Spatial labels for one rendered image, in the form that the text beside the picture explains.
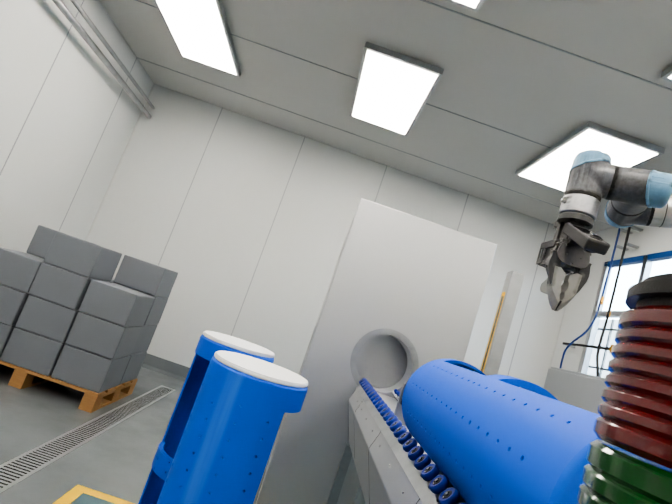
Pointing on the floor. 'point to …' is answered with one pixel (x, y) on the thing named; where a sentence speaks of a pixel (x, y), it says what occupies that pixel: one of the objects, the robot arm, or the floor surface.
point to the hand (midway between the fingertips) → (558, 304)
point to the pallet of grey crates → (78, 315)
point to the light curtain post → (502, 323)
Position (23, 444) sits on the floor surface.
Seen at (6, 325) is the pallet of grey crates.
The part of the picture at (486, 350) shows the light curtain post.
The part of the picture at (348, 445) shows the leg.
